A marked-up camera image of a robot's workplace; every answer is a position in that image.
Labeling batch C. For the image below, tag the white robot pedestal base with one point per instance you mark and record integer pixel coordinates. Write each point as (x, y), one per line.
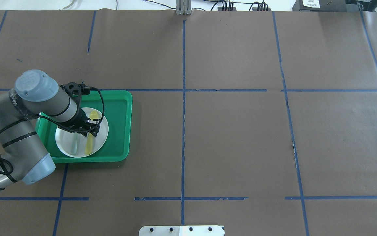
(190, 230)

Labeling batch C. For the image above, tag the white round plate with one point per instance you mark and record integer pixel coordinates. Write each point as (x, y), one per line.
(63, 140)

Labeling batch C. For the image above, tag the grey-green plastic fork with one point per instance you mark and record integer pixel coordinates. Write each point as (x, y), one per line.
(74, 144)

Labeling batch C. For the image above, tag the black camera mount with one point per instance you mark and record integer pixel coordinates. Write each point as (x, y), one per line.
(75, 91)

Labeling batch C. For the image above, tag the yellow plastic spoon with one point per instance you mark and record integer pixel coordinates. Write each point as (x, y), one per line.
(89, 142)

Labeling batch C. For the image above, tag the black connector block right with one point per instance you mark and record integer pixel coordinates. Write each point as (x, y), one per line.
(259, 6)

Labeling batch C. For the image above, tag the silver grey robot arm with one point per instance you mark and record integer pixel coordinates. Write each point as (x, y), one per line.
(23, 156)

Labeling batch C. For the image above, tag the aluminium frame post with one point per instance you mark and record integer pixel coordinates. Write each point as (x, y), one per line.
(183, 7)

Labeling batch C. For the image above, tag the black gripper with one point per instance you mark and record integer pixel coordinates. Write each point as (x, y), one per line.
(81, 118)

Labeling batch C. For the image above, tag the black connector block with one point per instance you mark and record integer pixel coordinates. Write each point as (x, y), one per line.
(259, 6)
(227, 6)

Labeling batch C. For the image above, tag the black connector block left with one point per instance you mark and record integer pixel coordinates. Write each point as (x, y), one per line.
(227, 6)

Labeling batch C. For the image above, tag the black box with label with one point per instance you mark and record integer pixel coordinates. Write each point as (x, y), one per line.
(320, 5)

